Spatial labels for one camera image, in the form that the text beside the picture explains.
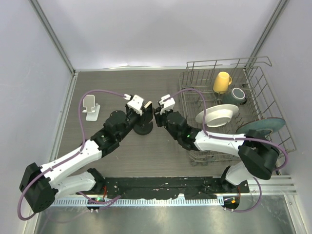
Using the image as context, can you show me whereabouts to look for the black round-base phone stand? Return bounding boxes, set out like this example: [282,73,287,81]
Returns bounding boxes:
[133,121,154,136]

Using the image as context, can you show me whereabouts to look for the phone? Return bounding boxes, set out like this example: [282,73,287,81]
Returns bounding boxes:
[143,101,154,123]

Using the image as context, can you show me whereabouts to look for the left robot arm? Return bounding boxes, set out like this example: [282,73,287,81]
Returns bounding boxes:
[18,102,153,214]

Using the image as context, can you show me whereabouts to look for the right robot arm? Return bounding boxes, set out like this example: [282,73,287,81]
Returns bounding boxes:
[154,107,279,193]

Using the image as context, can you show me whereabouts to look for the silver folding phone stand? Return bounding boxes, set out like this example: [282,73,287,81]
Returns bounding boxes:
[82,95,100,121]

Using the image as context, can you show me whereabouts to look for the white bowl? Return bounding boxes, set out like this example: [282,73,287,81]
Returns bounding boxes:
[195,104,239,128]

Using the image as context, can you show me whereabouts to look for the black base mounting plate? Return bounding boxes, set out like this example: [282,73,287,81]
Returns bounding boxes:
[76,175,250,200]

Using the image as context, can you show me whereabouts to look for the yellow mug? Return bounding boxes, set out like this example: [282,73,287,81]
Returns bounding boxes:
[213,72,233,94]

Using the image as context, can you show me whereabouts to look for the dark green mug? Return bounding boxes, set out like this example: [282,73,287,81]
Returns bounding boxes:
[221,88,247,106]

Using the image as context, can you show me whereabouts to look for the blue-green plate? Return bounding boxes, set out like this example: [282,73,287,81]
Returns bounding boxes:
[236,117,286,136]

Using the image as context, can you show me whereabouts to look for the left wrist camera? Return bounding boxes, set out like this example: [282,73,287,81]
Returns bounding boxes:
[124,94,144,116]

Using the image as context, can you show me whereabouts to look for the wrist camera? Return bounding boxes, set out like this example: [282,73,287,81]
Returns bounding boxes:
[124,94,144,116]
[158,94,176,115]

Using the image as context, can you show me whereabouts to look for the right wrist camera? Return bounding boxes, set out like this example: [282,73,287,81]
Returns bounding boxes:
[158,94,176,115]

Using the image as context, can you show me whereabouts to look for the metal wire dish rack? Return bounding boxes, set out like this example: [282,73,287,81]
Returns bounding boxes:
[178,56,296,167]

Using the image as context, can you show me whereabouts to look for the white slotted cable duct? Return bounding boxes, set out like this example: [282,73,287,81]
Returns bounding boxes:
[51,196,224,208]

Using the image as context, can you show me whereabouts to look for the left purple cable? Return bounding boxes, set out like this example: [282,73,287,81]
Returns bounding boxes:
[17,89,131,221]

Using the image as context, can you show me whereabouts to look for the purple cable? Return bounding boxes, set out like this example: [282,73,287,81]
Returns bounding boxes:
[17,89,131,221]
[170,88,291,213]

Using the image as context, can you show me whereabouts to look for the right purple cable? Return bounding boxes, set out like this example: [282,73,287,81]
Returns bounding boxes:
[170,88,291,213]

